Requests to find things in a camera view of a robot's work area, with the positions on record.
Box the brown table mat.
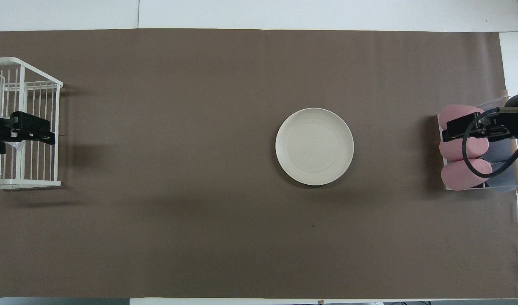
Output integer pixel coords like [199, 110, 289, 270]
[0, 29, 518, 299]

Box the blue plastic cup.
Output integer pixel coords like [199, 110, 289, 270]
[488, 139, 518, 162]
[488, 158, 518, 192]

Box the white wire dish rack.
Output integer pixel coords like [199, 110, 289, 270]
[0, 57, 64, 190]

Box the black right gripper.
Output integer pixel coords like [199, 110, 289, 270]
[442, 90, 518, 142]

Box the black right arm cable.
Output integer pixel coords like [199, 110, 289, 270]
[462, 108, 518, 178]

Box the cream round plate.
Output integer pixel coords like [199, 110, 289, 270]
[275, 108, 355, 186]

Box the cup holder with wooden rod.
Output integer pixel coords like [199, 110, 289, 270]
[437, 89, 518, 193]

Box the pink plastic cup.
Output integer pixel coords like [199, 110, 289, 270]
[438, 105, 485, 130]
[441, 159, 493, 191]
[439, 138, 489, 162]

